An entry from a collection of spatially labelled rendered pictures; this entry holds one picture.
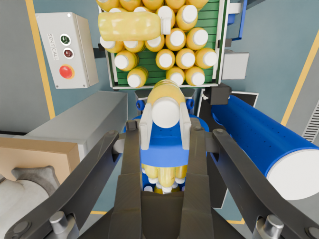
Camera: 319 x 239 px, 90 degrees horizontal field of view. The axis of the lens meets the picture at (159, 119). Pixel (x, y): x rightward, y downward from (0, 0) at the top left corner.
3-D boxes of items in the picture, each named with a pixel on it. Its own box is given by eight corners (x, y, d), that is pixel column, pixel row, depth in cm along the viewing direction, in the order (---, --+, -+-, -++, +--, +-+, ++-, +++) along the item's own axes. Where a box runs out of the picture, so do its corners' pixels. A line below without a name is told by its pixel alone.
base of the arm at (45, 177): (34, 206, 74) (24, 217, 69) (12, 167, 66) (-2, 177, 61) (71, 205, 72) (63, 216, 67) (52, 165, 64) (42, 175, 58)
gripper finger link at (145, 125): (148, 150, 17) (141, 150, 17) (152, 122, 23) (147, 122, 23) (146, 124, 15) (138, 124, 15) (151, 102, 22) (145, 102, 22)
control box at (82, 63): (72, 83, 59) (55, 89, 49) (57, 20, 51) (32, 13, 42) (99, 82, 58) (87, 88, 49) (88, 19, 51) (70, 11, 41)
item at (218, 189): (180, 196, 216) (181, 206, 202) (198, 85, 157) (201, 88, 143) (218, 199, 216) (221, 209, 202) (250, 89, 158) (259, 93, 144)
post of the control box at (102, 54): (130, 55, 148) (75, 59, 56) (129, 50, 146) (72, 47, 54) (134, 54, 148) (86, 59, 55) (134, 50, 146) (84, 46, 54)
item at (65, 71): (62, 78, 48) (60, 78, 47) (59, 65, 47) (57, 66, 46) (74, 78, 48) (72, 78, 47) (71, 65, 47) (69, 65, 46)
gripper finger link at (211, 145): (192, 139, 14) (228, 139, 14) (187, 117, 18) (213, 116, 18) (192, 153, 14) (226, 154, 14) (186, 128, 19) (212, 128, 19)
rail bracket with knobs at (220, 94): (199, 98, 70) (204, 105, 61) (200, 81, 68) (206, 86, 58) (221, 97, 70) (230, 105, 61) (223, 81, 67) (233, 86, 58)
